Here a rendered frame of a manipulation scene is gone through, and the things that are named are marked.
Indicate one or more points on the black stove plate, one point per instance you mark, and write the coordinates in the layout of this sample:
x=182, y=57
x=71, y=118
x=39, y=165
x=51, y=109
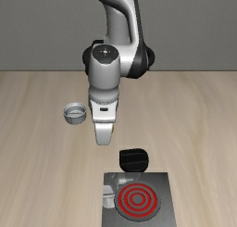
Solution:
x=160, y=187

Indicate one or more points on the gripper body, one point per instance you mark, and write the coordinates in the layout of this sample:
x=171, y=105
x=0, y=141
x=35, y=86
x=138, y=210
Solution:
x=104, y=118

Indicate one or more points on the grey ramekin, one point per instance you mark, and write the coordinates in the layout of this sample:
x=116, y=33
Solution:
x=74, y=114

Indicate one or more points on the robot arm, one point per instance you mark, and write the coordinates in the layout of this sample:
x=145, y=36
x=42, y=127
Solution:
x=118, y=23

